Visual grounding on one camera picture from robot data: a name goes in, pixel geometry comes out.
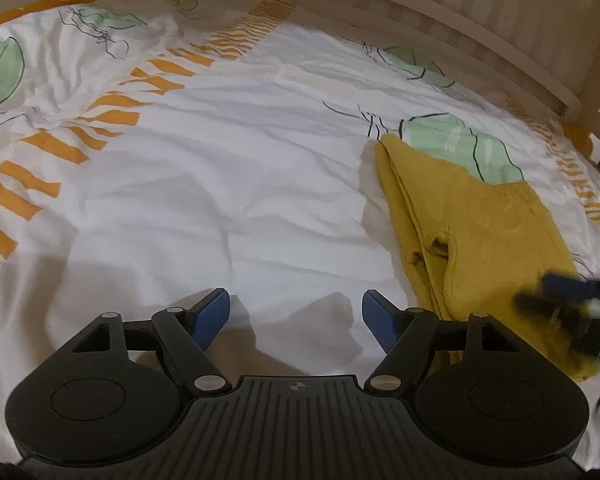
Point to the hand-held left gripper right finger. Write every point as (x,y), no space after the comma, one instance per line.
(380,317)

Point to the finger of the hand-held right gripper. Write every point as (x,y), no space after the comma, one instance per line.
(545,306)
(567,285)

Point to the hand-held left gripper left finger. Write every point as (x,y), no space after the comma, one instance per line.
(212,310)

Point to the mustard yellow knit garment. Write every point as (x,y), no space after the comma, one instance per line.
(480,240)

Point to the white leaf print duvet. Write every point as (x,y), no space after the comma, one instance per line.
(205,160)

